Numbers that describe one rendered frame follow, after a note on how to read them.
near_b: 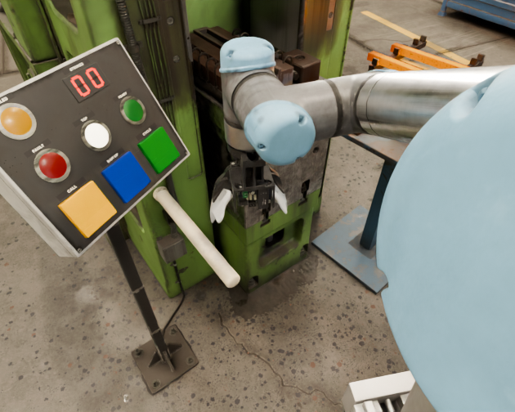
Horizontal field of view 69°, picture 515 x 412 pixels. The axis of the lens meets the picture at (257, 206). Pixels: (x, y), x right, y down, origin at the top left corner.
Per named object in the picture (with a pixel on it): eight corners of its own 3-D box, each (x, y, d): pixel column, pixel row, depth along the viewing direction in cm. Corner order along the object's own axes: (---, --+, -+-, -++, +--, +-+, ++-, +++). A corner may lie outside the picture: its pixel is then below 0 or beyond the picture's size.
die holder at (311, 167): (321, 187, 151) (338, 84, 120) (245, 230, 135) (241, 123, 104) (242, 126, 183) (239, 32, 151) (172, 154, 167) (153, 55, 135)
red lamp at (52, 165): (73, 174, 65) (64, 154, 62) (46, 185, 63) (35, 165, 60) (68, 165, 66) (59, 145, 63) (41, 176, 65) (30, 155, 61)
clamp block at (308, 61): (320, 79, 122) (322, 60, 118) (300, 87, 119) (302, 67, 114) (296, 66, 129) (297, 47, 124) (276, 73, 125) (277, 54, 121)
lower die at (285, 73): (292, 90, 117) (293, 64, 111) (239, 110, 109) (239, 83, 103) (219, 47, 141) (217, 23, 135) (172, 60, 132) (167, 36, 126)
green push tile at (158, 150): (181, 154, 83) (162, 125, 80) (159, 174, 78) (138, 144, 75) (176, 156, 84) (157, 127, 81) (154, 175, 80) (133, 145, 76)
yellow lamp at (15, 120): (39, 132, 61) (28, 109, 58) (9, 142, 59) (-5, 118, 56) (34, 123, 63) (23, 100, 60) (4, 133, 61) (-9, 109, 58)
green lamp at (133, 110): (149, 119, 77) (145, 100, 74) (127, 127, 75) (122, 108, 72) (142, 113, 79) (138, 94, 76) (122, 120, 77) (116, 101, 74)
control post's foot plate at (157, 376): (202, 363, 148) (199, 353, 141) (150, 398, 139) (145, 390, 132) (176, 322, 160) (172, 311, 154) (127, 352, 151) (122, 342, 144)
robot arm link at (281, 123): (350, 103, 42) (310, 63, 50) (256, 120, 40) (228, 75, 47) (339, 158, 48) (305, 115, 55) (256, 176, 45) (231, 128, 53)
